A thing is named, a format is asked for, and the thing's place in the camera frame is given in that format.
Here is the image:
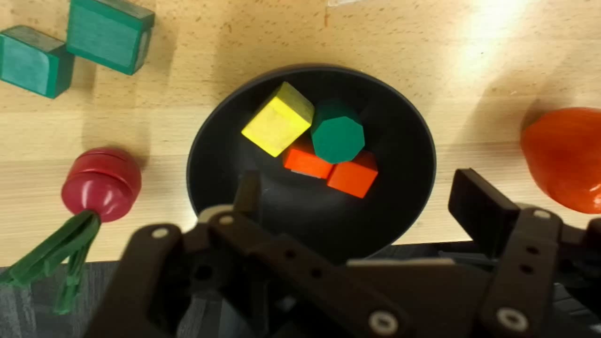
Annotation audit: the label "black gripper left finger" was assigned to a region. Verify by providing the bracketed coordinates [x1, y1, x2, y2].
[233, 172, 262, 218]

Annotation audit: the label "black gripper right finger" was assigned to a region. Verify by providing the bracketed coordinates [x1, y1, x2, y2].
[449, 170, 521, 258]

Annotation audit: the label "red wooden block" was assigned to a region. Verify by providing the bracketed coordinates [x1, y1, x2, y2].
[327, 162, 378, 200]

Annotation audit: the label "red toy radish green leaves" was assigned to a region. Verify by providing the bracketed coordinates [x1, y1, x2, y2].
[0, 145, 145, 318]

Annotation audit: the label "teal wooden cube block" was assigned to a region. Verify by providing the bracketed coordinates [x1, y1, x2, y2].
[66, 0, 156, 76]

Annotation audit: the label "teal wooden rectangular block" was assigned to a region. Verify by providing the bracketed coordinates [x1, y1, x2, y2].
[0, 25, 76, 98]

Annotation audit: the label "orange wooden block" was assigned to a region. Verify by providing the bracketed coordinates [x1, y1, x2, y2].
[284, 149, 333, 179]

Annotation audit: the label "yellow wooden cube block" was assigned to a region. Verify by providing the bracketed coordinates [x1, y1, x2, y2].
[243, 83, 316, 158]

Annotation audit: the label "red apple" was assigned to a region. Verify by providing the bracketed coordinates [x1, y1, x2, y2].
[521, 108, 601, 215]

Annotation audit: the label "black bowl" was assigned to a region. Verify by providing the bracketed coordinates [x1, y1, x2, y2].
[186, 64, 436, 264]

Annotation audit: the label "green octagonal wooden block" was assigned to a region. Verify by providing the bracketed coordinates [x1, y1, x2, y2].
[312, 100, 365, 164]

